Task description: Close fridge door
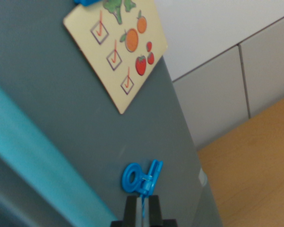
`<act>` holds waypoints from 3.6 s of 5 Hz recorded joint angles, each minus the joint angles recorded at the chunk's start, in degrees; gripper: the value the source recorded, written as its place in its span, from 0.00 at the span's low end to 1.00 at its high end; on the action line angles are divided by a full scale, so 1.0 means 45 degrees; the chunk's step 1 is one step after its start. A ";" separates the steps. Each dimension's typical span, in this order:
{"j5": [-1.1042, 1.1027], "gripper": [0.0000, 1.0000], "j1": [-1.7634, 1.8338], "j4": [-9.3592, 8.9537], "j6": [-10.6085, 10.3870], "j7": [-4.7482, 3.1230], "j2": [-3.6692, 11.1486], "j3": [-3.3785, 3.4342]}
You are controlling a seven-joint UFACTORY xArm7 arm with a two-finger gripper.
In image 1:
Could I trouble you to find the blue ring clip magnet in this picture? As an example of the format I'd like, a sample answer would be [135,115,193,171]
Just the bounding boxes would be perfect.
[121,159,164,224]

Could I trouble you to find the teal handle of checklist door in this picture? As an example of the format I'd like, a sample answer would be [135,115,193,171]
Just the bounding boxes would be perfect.
[0,77,118,227]

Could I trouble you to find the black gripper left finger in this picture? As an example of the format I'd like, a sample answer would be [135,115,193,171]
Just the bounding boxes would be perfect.
[123,195,142,222]

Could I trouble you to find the blue clip holding card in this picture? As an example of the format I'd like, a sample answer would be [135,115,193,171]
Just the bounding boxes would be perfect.
[72,0,100,7]

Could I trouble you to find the light grey cabinet panel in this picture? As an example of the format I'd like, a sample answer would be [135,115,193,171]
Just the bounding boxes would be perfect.
[238,11,284,119]
[172,44,252,152]

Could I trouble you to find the cream grocery checklist card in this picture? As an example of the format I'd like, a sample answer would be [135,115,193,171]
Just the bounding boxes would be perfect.
[62,0,169,115]

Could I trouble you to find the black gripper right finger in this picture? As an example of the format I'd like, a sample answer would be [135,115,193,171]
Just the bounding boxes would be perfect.
[146,194,163,222]

